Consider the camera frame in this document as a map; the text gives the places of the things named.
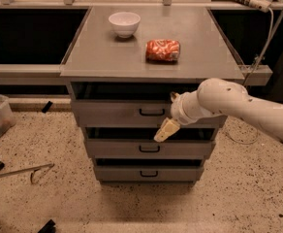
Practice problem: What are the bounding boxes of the black object bottom left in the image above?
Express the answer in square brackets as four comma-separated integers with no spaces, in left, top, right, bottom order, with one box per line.
[38,219,56,233]

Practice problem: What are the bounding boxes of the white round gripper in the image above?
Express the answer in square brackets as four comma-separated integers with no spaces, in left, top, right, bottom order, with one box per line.
[154,91,200,143]

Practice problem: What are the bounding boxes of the grey drawer cabinet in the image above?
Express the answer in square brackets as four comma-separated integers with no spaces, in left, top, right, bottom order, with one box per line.
[59,5,246,187]

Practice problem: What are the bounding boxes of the small black block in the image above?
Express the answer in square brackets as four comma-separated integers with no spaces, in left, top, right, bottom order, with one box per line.
[42,101,52,114]

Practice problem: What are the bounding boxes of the white cable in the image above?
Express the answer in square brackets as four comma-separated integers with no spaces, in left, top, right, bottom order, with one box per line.
[224,7,275,146]

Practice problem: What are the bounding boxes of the grey top drawer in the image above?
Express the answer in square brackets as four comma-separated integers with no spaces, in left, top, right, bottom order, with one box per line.
[69,82,228,128]

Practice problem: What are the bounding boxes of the grey bottom drawer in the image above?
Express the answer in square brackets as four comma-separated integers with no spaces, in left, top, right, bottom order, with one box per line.
[94,158,204,182]

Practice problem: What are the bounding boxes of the grey drawer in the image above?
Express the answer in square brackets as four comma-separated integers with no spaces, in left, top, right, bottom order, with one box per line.
[83,127,217,159]
[69,82,228,128]
[94,158,204,182]

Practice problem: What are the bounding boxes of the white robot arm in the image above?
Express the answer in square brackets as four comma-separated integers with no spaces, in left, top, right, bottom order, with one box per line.
[154,78,283,144]

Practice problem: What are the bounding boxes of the white ceramic bowl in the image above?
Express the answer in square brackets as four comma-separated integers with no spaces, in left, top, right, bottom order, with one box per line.
[109,12,141,38]

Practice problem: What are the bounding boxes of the crushed red soda can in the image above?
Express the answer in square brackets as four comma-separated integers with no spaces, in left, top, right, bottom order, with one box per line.
[145,39,180,62]

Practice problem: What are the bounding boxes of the grey middle drawer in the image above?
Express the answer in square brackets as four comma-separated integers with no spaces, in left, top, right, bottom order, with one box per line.
[83,127,217,159]

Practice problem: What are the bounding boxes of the metal grabber stick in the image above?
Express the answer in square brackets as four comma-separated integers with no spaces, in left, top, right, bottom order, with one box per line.
[0,163,54,179]

